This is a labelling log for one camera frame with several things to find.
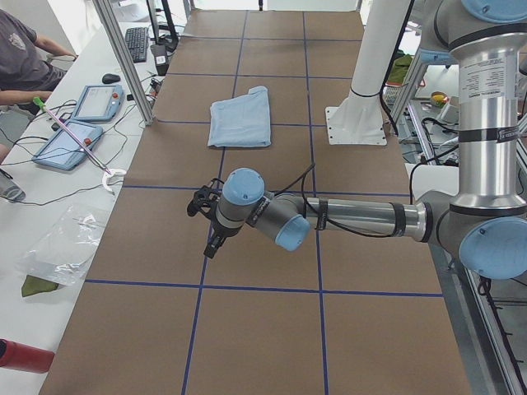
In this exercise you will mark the seated person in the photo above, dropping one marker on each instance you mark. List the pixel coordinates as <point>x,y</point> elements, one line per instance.
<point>24,73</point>

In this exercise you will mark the black keyboard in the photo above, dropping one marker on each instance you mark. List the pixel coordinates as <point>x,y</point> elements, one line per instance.
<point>137,41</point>

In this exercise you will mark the upper teach pendant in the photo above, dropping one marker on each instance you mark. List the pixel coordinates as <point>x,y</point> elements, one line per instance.
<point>98,103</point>

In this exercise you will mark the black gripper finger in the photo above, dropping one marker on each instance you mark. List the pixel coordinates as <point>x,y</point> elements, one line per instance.
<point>213,246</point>

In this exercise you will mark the clear plastic bag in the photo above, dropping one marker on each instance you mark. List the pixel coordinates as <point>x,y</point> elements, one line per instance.
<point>63,254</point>

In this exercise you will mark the pink rod with white hook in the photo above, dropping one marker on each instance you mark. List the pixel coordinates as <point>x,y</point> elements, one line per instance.
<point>108,173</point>

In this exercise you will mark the lower teach pendant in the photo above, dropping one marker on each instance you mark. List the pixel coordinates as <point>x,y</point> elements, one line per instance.
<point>61,151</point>

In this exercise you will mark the white pedestal column with base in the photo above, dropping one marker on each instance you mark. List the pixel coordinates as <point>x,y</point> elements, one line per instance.
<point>359,119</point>

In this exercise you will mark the red water bottle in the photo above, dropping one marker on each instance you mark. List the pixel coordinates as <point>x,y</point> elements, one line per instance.
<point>21,357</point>

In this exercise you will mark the aluminium side frame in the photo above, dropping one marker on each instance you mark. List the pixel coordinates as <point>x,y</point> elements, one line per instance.
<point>483,226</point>

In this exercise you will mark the aluminium frame post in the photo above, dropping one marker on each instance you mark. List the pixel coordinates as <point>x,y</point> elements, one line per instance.
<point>124,58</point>

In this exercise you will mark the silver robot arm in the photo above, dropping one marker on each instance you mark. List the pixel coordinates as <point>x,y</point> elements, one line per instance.
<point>286,218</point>

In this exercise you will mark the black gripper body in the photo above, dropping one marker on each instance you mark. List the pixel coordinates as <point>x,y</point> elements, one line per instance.
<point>222,231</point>

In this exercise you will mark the teach pendant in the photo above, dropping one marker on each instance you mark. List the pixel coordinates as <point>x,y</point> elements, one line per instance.
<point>61,151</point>
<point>98,103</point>

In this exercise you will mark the green cloth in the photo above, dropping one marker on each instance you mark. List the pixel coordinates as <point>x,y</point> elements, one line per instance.
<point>34,285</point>

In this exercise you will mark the light blue button shirt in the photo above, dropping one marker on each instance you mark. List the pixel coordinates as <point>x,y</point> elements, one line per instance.
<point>241,122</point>

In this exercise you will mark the black computer mouse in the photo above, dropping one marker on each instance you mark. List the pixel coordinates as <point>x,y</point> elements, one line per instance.
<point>110,78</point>

